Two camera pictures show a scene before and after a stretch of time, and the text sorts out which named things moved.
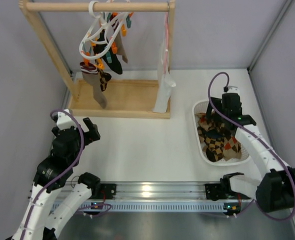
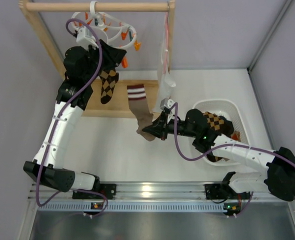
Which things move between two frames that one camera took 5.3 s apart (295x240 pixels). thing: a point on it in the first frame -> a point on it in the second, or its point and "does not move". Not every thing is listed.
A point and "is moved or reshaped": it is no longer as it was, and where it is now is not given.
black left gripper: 88,133 -> 103,53
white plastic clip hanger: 100,38 is moved or reshaped
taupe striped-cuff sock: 91,76 -> 139,106
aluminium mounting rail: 163,197 does not move
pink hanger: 167,35 does not move
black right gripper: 214,103 -> 165,127
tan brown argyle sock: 104,78 is moved or reshaped
